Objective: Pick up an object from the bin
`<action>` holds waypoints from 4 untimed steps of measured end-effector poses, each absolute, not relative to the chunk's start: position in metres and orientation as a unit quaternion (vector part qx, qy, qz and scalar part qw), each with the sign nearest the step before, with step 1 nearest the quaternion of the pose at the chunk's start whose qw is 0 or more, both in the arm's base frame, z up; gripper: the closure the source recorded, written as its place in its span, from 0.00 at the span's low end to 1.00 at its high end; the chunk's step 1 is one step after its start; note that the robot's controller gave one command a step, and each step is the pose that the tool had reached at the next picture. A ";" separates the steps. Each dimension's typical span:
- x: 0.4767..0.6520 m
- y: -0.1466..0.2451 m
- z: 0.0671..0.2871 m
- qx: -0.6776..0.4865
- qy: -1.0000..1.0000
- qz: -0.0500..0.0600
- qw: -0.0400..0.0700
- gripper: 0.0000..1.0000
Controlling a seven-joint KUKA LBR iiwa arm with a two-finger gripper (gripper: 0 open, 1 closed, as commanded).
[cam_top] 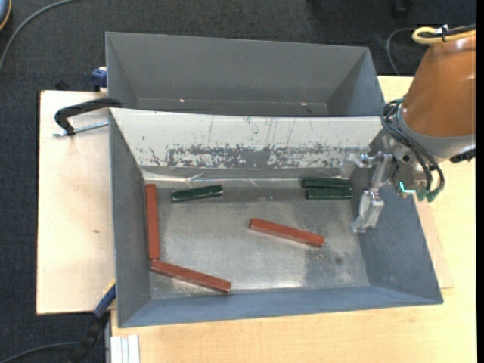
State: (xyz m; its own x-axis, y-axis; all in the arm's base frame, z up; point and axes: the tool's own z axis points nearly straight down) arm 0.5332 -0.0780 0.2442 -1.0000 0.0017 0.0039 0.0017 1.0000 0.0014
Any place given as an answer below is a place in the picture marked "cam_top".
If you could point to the dark green flat block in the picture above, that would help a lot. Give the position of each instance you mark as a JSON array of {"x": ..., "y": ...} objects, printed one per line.
[
  {"x": 329, "y": 193},
  {"x": 197, "y": 193}
]

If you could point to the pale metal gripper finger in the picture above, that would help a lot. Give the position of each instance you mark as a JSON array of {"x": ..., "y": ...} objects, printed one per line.
[
  {"x": 349, "y": 161},
  {"x": 368, "y": 214}
]

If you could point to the red-brown flat block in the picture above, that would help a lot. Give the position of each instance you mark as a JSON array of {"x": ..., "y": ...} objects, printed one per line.
[
  {"x": 191, "y": 276},
  {"x": 152, "y": 221},
  {"x": 286, "y": 232}
]

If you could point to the grey metal bin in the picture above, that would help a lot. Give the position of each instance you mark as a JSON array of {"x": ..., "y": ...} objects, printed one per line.
[{"x": 242, "y": 252}]

